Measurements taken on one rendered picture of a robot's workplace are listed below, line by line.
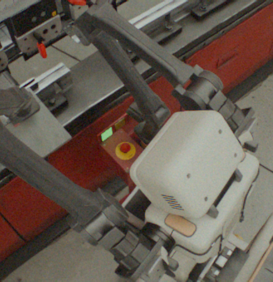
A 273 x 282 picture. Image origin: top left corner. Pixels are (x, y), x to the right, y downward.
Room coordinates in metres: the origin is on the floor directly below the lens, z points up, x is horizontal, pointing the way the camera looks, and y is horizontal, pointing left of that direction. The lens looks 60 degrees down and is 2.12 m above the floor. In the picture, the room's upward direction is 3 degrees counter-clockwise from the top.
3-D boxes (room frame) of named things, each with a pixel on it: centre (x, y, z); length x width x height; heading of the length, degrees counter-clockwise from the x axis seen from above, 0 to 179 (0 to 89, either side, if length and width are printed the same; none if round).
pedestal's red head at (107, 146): (0.79, 0.02, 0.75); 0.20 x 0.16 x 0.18; 129
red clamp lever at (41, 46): (0.90, 0.29, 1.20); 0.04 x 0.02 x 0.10; 38
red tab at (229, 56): (1.35, -0.46, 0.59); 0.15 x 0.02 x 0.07; 128
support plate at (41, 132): (0.73, 0.36, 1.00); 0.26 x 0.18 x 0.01; 38
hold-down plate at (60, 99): (0.83, 0.38, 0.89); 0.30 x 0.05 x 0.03; 128
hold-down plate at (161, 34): (1.18, -0.06, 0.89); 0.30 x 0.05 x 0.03; 128
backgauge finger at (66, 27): (1.20, 0.27, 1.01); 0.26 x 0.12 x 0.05; 38
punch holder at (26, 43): (0.96, 0.31, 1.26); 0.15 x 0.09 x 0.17; 128
